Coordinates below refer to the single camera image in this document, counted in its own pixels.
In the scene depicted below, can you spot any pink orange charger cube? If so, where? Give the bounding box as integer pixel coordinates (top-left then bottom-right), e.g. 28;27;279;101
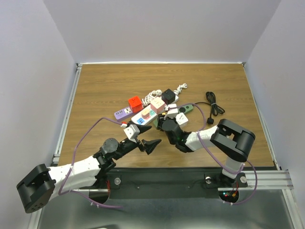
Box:
141;110;150;119

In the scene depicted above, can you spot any white multicolour power strip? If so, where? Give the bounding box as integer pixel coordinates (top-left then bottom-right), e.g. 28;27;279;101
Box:
131;97;166;125

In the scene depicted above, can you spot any black power cord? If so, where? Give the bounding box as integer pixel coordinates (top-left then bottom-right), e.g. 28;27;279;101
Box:
194;91;226;125

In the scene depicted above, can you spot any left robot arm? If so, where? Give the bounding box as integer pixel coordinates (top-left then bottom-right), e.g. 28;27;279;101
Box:
16;138;161;214

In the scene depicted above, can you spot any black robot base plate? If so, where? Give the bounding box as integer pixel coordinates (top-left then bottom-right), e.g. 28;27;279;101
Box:
89;167;248;199

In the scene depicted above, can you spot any green power strip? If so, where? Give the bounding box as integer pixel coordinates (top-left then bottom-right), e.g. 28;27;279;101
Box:
152;104;194;131

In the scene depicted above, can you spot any white cube adapter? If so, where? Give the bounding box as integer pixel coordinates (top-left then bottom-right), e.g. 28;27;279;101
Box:
175;113;189;128

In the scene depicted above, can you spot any black cube adapter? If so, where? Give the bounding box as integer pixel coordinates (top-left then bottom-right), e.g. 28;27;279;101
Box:
161;89;176;104

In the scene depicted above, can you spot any purple power strip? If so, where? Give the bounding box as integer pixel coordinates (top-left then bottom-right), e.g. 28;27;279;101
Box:
114;106;133;122

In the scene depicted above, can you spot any white cable of strip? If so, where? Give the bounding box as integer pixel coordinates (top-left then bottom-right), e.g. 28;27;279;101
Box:
173;82;188;96

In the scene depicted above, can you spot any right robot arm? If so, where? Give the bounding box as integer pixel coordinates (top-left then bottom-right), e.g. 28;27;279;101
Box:
156;114;255;186

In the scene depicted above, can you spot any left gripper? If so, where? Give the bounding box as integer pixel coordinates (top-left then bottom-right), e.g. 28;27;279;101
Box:
112;121;161;160

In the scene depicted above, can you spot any red cube socket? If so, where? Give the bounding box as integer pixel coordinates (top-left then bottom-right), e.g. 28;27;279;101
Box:
128;96;143;113

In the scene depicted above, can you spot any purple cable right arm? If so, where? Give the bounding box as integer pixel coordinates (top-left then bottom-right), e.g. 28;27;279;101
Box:
173;103;258;206

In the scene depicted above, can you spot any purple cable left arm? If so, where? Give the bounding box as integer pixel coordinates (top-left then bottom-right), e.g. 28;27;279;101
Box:
58;117;127;208

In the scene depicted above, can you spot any aluminium table edge rail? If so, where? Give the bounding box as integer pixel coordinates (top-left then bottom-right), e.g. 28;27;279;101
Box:
52;63;83;165

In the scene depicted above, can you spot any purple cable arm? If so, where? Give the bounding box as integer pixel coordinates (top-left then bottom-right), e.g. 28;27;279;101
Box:
173;103;258;206
58;117;127;208

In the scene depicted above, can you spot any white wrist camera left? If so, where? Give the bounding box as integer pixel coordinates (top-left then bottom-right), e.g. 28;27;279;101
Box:
121;123;140;143

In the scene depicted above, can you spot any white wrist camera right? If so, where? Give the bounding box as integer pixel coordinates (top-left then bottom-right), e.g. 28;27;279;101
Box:
164;104;179;118

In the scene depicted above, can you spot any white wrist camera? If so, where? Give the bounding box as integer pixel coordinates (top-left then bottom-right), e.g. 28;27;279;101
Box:
164;104;179;118
121;123;140;143

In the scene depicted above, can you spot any white coiled power cable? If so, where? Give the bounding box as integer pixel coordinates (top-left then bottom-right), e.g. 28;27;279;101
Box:
142;90;163;107

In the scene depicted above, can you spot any pink cube socket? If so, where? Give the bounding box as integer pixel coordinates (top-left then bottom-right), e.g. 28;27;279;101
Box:
150;97;165;114

